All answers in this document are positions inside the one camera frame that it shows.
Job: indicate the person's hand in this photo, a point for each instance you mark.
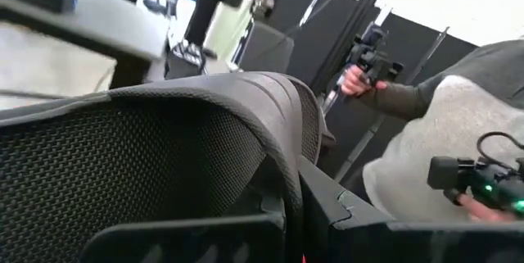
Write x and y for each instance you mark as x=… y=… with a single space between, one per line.
x=354 y=82
x=483 y=211

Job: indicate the grey side table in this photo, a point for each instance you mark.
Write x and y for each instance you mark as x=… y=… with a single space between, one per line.
x=82 y=21

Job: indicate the grey monitor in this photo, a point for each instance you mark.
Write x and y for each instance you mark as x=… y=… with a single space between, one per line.
x=266 y=48

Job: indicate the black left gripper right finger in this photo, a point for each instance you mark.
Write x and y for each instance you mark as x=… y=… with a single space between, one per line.
x=368 y=238

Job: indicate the black aluminium frame rail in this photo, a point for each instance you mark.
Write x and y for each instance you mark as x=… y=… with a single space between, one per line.
x=352 y=29

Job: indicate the person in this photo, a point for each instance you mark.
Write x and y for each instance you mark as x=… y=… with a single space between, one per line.
x=450 y=140

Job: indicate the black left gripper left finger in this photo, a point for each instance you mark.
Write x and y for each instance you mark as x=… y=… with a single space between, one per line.
x=184 y=242

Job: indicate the black slide sandal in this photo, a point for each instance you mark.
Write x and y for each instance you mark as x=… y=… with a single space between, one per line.
x=143 y=152

